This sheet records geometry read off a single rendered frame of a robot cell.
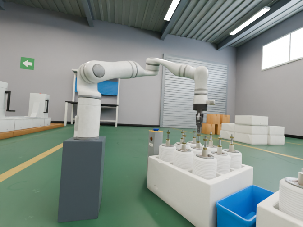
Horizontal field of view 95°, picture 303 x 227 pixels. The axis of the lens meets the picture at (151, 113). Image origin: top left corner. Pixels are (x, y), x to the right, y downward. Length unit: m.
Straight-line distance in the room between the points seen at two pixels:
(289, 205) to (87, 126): 0.67
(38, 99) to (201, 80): 3.69
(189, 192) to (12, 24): 7.14
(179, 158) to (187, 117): 5.52
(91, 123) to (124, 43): 5.74
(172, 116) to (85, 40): 4.41
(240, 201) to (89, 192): 0.61
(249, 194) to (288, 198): 0.31
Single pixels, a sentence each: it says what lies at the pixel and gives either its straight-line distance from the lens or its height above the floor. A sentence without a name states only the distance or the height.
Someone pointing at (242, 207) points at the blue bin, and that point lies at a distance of 0.80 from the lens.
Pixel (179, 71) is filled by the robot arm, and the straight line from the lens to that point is 0.85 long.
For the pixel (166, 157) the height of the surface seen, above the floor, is 0.20.
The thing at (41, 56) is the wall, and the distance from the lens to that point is 6.50.
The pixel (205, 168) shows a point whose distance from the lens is 0.63.
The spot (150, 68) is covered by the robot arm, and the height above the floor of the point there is 0.71.
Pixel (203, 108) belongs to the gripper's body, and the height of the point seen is 0.47.
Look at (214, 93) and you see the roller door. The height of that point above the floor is 1.61.
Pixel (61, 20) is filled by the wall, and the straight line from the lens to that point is 6.84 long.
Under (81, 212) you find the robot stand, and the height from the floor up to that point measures 0.03.
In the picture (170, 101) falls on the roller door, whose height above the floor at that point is 1.12.
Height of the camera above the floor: 0.41
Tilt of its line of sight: 1 degrees up
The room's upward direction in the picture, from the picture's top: 3 degrees clockwise
